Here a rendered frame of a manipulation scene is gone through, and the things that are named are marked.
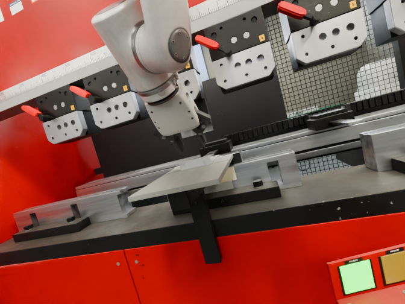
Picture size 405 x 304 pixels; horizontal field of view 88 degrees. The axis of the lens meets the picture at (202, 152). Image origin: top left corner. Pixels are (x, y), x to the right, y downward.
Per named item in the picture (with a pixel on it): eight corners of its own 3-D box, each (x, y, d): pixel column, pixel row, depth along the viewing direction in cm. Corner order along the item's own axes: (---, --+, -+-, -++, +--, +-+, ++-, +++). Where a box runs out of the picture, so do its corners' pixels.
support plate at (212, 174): (128, 202, 40) (127, 197, 40) (176, 170, 65) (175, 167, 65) (219, 184, 35) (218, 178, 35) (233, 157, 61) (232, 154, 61)
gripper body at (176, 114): (183, 71, 45) (202, 112, 52) (141, 86, 47) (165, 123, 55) (180, 90, 40) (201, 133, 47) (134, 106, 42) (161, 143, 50)
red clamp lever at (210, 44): (195, 32, 51) (232, 47, 50) (199, 38, 55) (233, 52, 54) (193, 39, 52) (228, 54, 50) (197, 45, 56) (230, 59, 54)
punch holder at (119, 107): (97, 130, 66) (81, 78, 65) (114, 129, 75) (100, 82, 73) (138, 117, 63) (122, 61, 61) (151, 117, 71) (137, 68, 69)
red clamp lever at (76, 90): (68, 84, 62) (95, 97, 60) (79, 86, 66) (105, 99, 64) (67, 90, 62) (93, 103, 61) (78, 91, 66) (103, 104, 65)
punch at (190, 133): (181, 139, 64) (172, 108, 63) (183, 138, 66) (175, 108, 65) (212, 130, 62) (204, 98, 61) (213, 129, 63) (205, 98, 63)
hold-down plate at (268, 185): (173, 215, 60) (170, 205, 60) (179, 208, 65) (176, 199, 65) (281, 197, 52) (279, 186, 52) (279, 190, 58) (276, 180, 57)
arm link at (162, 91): (177, 62, 44) (183, 75, 46) (140, 76, 46) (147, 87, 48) (173, 82, 38) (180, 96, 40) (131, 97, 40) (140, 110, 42)
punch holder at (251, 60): (219, 91, 56) (202, 28, 55) (223, 95, 64) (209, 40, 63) (276, 72, 52) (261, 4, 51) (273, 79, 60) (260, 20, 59)
